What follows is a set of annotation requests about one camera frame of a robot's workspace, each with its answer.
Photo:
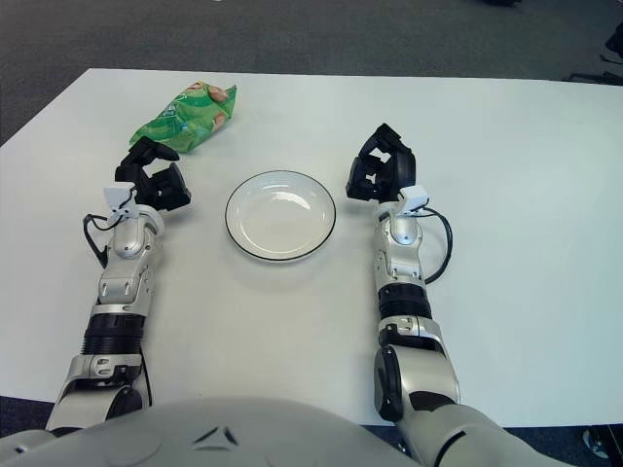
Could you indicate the white plate with black rim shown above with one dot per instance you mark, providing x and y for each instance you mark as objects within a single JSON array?
[{"x": 280, "y": 224}]

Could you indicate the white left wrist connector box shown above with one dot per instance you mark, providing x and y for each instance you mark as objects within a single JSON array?
[{"x": 116, "y": 197}]

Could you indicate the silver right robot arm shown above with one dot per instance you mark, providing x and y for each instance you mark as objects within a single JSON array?
[{"x": 399, "y": 233}]

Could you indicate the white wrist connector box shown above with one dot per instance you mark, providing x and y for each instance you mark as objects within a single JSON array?
[
  {"x": 116, "y": 197},
  {"x": 416, "y": 194}
]

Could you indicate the chair caster wheel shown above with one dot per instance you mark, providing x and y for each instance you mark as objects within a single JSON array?
[{"x": 591, "y": 438}]

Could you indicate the grey robot torso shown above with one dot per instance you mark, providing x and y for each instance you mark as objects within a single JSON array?
[{"x": 219, "y": 438}]

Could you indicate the black office chair base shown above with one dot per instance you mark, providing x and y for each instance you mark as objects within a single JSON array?
[{"x": 598, "y": 77}]

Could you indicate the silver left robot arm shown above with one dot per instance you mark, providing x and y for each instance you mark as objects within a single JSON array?
[{"x": 121, "y": 243}]

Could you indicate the white right wrist connector box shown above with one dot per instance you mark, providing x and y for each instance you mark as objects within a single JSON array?
[{"x": 416, "y": 194}]

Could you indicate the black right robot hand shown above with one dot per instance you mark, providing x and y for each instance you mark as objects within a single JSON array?
[{"x": 401, "y": 168}]

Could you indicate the green potato chip bag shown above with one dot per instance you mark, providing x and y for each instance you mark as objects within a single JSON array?
[{"x": 194, "y": 121}]

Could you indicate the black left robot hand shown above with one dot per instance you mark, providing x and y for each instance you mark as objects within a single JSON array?
[{"x": 165, "y": 190}]

